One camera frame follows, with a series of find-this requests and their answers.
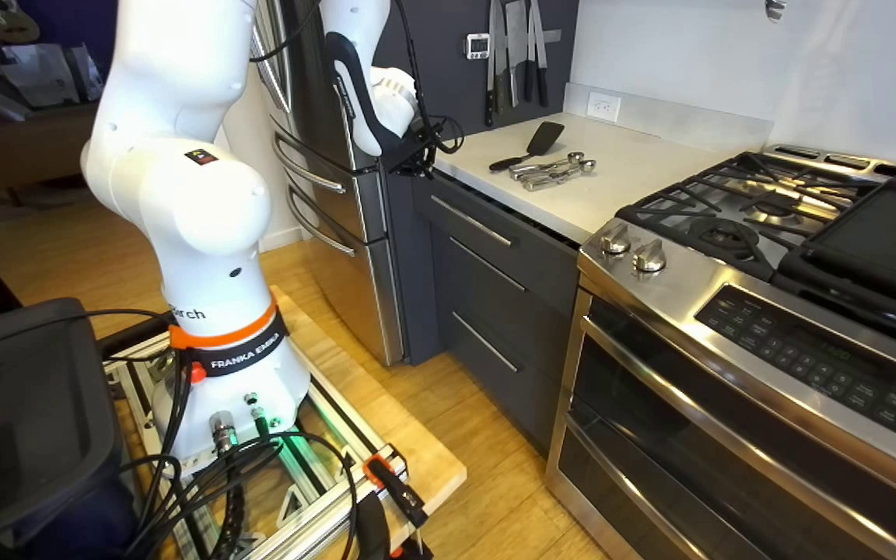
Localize black chair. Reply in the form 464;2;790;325
0;299;138;560

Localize grey lower cabinet drawers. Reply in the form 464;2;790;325
416;219;579;453

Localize metal utensil on counter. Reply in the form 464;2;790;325
514;152;597;190

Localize black griddle plate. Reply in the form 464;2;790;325
777;178;896;313

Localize stove knob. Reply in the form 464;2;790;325
600;226;630;258
636;238;667;273

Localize left stove knob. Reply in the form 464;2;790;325
600;226;630;258

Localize right stove knob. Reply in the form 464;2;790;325
636;238;667;273

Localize wall power outlet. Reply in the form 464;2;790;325
584;93;622;122

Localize stainless steel stove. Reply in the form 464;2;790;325
548;147;896;560

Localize black spatula on counter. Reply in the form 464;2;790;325
491;122;564;170

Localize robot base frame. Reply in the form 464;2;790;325
103;335;432;560

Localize wooden platform board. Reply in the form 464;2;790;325
277;292;465;515

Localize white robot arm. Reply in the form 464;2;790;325
80;0;311;467

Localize stainless steel refrigerator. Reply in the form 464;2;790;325
255;0;403;365

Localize black cable bundle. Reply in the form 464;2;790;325
114;351;368;560

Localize knives on wall rack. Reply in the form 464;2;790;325
484;0;548;119

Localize grey kitchen drawer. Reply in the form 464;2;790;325
416;173;575;313

